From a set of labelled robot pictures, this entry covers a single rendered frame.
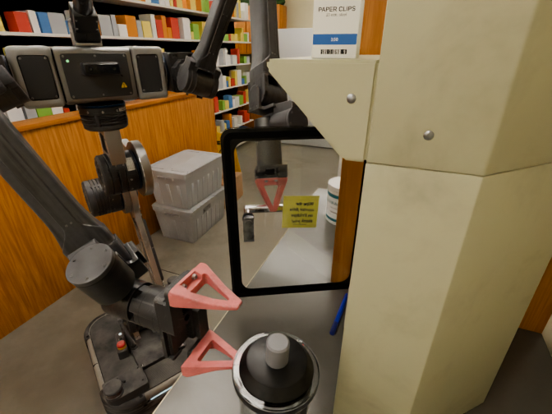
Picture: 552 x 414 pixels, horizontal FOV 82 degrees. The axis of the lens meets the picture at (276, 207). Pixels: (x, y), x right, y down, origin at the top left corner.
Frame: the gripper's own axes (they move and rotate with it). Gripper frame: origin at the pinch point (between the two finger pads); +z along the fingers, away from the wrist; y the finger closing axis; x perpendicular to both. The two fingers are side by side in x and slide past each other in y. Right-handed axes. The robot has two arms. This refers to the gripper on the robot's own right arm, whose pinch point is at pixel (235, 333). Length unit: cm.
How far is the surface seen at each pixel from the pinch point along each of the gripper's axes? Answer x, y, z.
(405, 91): 8.5, 28.5, 14.9
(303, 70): 8.4, 30.2, 4.8
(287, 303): 34.2, -25.2, -5.2
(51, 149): 100, -20, -183
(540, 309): 47, -19, 49
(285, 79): 8.4, 29.2, 2.9
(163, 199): 166, -76, -164
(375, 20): 45, 38, 7
